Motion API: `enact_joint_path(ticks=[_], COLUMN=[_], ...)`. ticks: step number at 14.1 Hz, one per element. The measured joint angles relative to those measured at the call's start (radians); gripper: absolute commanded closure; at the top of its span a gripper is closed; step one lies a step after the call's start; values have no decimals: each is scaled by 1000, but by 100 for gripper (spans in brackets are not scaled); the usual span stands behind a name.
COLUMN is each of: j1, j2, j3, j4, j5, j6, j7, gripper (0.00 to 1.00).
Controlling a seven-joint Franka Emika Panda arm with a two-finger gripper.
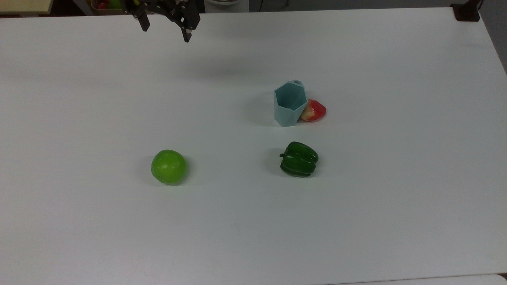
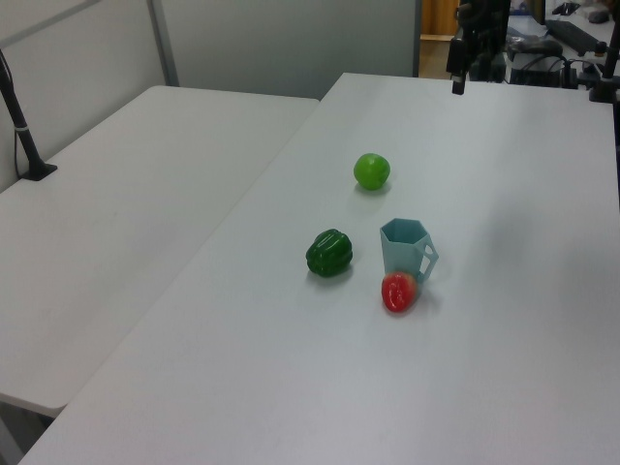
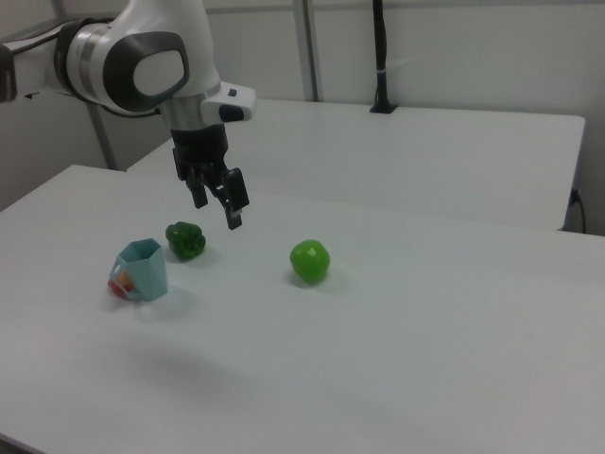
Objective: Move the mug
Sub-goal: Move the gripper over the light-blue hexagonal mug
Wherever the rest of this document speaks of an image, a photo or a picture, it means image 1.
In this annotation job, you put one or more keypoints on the green toy apple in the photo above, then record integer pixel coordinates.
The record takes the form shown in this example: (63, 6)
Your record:
(168, 167)

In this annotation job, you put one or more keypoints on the green toy bell pepper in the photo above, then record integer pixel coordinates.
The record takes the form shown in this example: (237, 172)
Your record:
(299, 159)

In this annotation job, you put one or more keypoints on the red and yellow toy fruit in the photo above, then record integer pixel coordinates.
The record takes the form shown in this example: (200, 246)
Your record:
(315, 111)

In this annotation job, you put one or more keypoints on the light wooden table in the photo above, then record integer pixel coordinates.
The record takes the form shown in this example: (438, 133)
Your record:
(24, 5)

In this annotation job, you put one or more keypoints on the black table clamp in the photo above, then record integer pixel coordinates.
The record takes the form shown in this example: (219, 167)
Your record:
(466, 11)

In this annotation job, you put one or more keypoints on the light blue faceted mug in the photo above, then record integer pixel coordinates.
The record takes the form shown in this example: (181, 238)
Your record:
(290, 103)

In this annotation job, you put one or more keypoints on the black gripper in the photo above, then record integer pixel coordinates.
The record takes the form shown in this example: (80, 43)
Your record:
(166, 7)

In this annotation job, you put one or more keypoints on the box of toy fruits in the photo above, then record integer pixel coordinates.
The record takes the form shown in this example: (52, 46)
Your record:
(106, 4)

